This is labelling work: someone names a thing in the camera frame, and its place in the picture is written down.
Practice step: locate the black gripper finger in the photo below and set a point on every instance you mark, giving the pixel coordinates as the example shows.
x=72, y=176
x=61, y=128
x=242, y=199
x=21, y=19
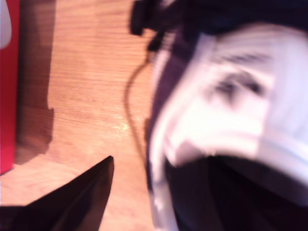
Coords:
x=252, y=211
x=72, y=204

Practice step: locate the blue suede white-striped shoe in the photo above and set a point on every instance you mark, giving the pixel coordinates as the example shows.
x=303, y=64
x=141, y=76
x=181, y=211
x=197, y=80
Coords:
x=216, y=115

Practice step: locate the red cardboard shoebox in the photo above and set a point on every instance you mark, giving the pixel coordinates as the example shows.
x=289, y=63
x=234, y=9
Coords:
x=8, y=108

